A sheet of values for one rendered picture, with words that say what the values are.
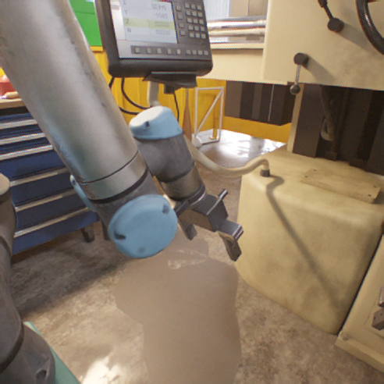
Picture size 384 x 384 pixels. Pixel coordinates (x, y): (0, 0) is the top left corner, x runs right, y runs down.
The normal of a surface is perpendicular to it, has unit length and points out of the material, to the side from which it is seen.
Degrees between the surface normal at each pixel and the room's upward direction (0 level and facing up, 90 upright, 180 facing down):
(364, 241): 90
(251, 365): 0
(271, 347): 0
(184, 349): 0
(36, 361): 90
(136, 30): 70
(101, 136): 88
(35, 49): 93
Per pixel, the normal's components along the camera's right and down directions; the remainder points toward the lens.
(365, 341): -0.67, 0.32
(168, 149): 0.47, 0.40
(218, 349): 0.02, -0.90
